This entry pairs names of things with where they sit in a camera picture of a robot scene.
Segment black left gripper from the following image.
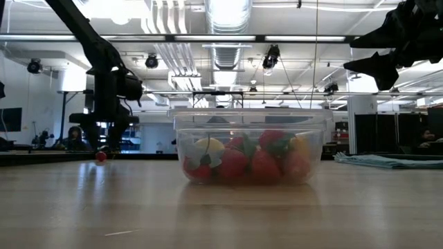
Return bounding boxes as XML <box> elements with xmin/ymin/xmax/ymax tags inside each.
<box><xmin>69</xmin><ymin>71</ymin><xmax>140</xmax><ymax>151</ymax></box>

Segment dark wall monitor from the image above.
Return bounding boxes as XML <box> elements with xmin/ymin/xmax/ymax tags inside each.
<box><xmin>0</xmin><ymin>107</ymin><xmax>24</xmax><ymax>133</ymax></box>

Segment grey horizontal truss pipe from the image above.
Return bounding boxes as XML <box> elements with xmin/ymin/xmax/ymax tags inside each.
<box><xmin>57</xmin><ymin>89</ymin><xmax>443</xmax><ymax>97</ymax></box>

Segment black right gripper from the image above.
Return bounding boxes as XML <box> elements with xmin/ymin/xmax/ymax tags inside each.
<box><xmin>343</xmin><ymin>0</ymin><xmax>443</xmax><ymax>91</ymax></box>

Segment person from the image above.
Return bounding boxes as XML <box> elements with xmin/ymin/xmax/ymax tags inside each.
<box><xmin>65</xmin><ymin>126</ymin><xmax>86</xmax><ymax>151</ymax></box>
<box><xmin>417</xmin><ymin>127</ymin><xmax>443</xmax><ymax>149</ymax></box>

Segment clear plastic tupperware container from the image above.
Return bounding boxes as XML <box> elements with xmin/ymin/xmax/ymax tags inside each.
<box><xmin>165</xmin><ymin>107</ymin><xmax>333</xmax><ymax>185</ymax></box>

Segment folded teal cloth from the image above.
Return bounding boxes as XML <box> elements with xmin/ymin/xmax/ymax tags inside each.
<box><xmin>334</xmin><ymin>151</ymin><xmax>443</xmax><ymax>170</ymax></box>

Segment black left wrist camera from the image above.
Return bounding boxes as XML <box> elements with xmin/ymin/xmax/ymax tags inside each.
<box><xmin>117</xmin><ymin>71</ymin><xmax>144</xmax><ymax>102</ymax></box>

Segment black frame beam with lights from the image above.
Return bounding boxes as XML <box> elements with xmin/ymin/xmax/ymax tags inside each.
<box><xmin>0</xmin><ymin>33</ymin><xmax>363</xmax><ymax>44</ymax></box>

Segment dark cabinet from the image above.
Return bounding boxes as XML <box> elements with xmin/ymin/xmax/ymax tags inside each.
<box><xmin>427</xmin><ymin>107</ymin><xmax>443</xmax><ymax>155</ymax></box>

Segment shelf with boxes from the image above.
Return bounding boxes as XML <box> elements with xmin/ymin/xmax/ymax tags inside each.
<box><xmin>334</xmin><ymin>120</ymin><xmax>350</xmax><ymax>155</ymax></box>

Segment black partition screen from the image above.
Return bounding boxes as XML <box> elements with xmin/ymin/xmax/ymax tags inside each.
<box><xmin>354</xmin><ymin>112</ymin><xmax>428</xmax><ymax>155</ymax></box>

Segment silver ventilation duct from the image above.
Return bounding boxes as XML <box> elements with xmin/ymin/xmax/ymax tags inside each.
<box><xmin>204</xmin><ymin>0</ymin><xmax>253</xmax><ymax>70</ymax></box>

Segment black metal rack frame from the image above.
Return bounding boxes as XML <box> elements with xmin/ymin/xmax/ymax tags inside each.
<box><xmin>57</xmin><ymin>89</ymin><xmax>117</xmax><ymax>153</ymax></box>

